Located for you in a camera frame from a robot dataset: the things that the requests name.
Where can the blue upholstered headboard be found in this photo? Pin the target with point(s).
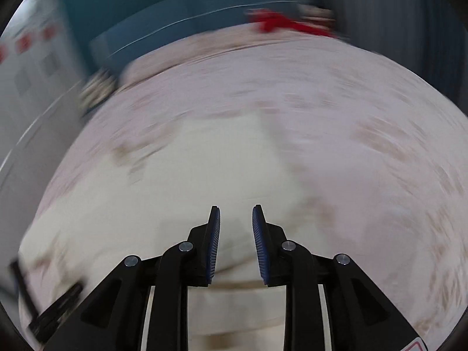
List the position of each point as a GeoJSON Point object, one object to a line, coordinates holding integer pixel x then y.
{"type": "Point", "coordinates": [170, 20]}

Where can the cream quilted padded garment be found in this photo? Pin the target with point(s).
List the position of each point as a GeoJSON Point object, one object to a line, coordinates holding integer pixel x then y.
{"type": "Point", "coordinates": [143, 202]}

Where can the grey-blue curtain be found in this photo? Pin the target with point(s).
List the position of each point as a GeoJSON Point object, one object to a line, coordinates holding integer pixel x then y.
{"type": "Point", "coordinates": [425, 36]}

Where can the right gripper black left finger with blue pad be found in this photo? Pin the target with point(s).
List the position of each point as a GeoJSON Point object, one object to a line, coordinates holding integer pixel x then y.
{"type": "Point", "coordinates": [190, 263]}

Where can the stack of folded cloths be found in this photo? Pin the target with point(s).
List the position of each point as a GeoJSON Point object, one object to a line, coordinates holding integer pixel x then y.
{"type": "Point", "coordinates": [100, 86]}

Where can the white wardrobe with red decals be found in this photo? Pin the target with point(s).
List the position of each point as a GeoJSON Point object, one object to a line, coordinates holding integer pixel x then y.
{"type": "Point", "coordinates": [41, 75]}

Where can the red fabric item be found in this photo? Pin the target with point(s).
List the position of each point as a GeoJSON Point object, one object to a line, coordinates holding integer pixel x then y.
{"type": "Point", "coordinates": [270, 21]}

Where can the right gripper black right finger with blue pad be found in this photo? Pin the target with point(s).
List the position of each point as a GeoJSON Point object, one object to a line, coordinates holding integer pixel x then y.
{"type": "Point", "coordinates": [284, 262]}

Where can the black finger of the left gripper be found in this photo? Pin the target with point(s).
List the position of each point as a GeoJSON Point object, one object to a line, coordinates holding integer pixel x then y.
{"type": "Point", "coordinates": [49, 320]}

